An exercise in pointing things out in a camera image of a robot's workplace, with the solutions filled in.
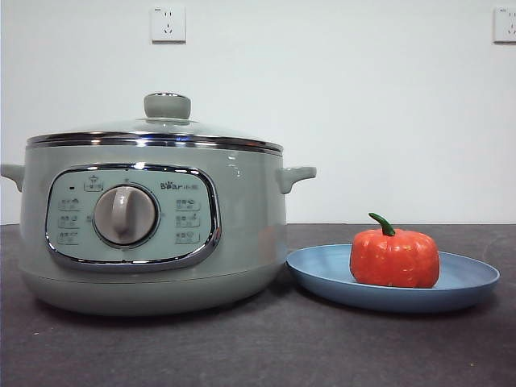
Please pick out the blue round plate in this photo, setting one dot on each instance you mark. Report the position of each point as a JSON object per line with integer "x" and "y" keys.
{"x": 318, "y": 266}

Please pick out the glass lid with green knob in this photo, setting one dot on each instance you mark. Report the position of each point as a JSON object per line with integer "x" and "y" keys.
{"x": 167, "y": 106}

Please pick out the white wall socket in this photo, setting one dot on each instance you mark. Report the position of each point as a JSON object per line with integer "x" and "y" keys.
{"x": 506, "y": 25}
{"x": 168, "y": 24}

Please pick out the orange toy pumpkin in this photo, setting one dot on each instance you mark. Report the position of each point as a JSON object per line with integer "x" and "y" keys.
{"x": 393, "y": 262}

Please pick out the pale green electric steamer pot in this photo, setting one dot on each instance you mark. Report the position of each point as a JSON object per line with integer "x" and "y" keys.
{"x": 250, "y": 193}

